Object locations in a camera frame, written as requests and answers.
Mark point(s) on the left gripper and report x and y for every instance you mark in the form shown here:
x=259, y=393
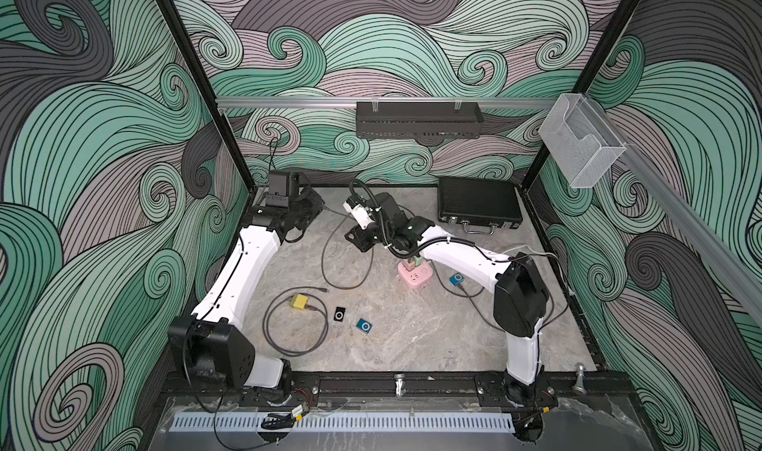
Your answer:
x=315, y=204

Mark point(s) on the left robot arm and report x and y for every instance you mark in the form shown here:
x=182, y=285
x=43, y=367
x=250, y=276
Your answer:
x=208, y=344

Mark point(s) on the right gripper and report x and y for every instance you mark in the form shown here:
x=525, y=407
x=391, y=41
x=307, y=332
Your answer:
x=359, y=236

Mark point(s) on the clear acrylic wall holder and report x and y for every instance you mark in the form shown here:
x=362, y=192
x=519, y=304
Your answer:
x=581, y=139

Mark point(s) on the yellow charger adapter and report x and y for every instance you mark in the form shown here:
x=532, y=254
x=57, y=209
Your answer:
x=300, y=301

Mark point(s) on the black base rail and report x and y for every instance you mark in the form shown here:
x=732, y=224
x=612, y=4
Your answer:
x=493, y=388

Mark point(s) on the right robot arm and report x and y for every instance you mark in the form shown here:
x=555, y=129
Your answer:
x=520, y=297

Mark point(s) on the black hard case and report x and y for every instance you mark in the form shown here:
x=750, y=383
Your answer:
x=482, y=203

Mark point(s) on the black mp3 player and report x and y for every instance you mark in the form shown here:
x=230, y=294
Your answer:
x=339, y=314

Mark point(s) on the blue mp3 player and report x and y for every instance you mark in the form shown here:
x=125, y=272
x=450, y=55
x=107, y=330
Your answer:
x=364, y=326
x=457, y=279

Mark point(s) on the aluminium rail right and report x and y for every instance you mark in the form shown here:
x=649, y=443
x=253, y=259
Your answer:
x=682, y=180

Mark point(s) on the aluminium rail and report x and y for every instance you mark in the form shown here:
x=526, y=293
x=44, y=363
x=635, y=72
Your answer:
x=304, y=102
x=682, y=180

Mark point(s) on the pink power strip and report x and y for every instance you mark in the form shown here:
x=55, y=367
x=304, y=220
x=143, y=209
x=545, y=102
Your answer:
x=417, y=277

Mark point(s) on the aluminium rail back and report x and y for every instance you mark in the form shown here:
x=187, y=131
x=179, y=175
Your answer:
x=304, y=102

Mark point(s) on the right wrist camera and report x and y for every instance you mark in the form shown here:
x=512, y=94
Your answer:
x=361, y=214

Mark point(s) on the black wall shelf tray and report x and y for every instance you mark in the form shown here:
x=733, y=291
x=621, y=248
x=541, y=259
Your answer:
x=423, y=121

